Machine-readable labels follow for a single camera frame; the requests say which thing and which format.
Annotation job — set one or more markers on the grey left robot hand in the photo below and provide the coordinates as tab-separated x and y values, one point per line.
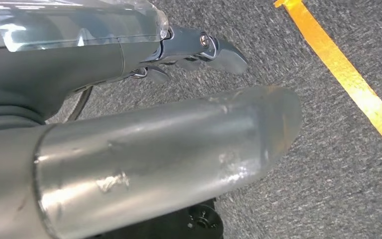
145	148

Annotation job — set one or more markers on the black robot body part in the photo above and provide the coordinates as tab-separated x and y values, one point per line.
191	221

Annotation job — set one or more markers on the yellow floor tape square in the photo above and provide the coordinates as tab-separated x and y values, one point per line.
352	79

